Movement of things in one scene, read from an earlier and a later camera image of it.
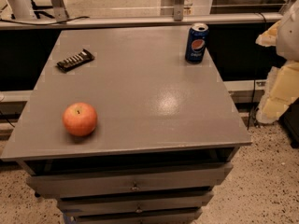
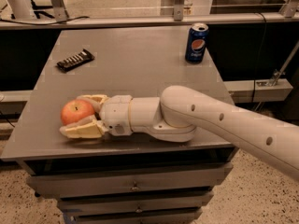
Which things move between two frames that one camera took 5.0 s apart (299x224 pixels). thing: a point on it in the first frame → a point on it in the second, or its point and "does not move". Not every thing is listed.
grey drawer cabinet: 167,134 does not move
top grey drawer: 115,183 does not move
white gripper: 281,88 → 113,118
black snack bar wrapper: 77,61 does not move
